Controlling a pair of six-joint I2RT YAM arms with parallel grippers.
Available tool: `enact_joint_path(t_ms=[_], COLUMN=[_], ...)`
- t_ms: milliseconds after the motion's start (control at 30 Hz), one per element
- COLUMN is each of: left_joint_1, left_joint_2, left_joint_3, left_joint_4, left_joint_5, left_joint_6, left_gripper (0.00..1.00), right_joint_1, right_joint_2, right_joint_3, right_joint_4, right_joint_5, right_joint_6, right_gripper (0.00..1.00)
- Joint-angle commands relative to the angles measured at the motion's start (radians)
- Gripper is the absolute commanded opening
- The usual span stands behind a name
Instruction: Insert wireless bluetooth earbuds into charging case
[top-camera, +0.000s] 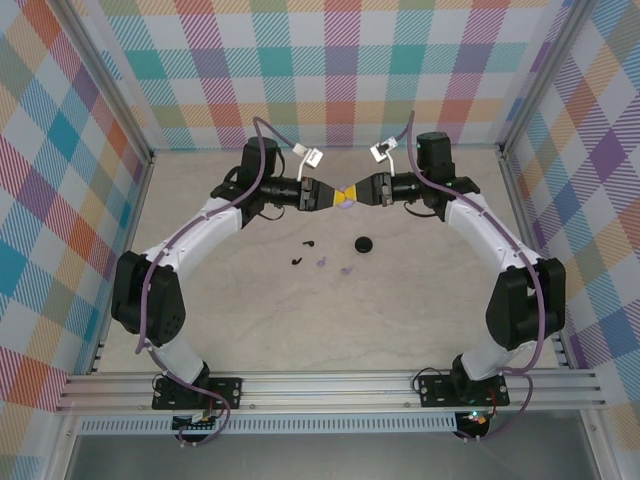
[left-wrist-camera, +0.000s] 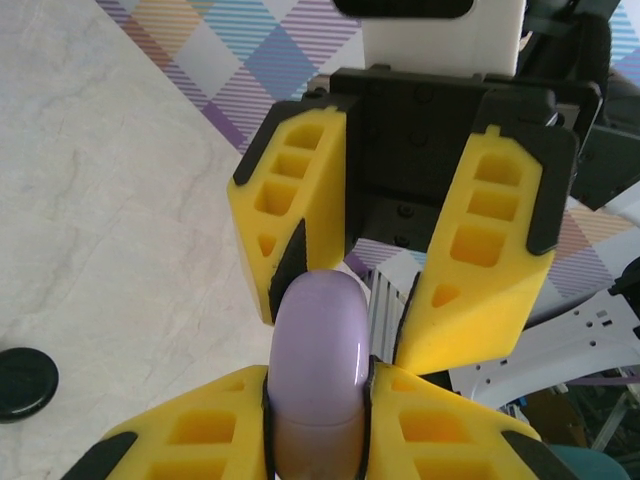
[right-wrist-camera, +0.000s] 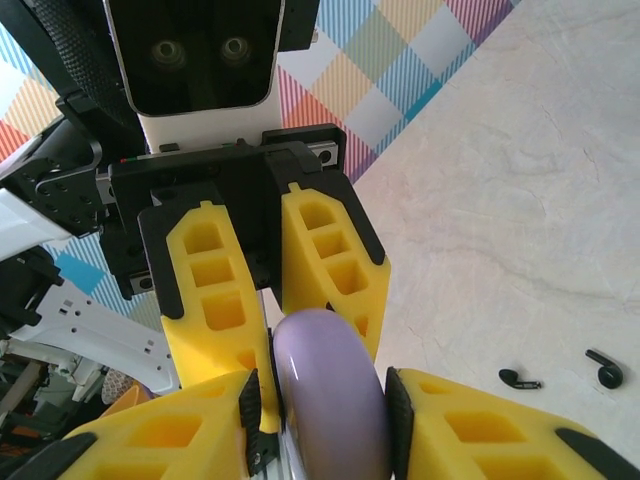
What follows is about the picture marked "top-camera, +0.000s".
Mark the aluminium frame post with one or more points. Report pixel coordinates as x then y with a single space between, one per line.
544 75
114 82

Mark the grey metal sheet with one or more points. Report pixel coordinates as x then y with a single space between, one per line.
325 457

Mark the lilac earbud charging case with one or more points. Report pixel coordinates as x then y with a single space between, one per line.
345 189

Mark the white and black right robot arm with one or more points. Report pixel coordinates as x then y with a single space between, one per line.
490 230

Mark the black earbud charging case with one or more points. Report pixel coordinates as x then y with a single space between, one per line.
363 244

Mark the small electronics board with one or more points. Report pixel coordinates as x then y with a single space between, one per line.
197 422
472 420

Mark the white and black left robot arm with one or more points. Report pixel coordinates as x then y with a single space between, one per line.
200 235

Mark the aluminium side rail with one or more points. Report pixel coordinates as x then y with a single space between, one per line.
135 210
520 210

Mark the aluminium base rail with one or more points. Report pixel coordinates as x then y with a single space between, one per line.
325 390

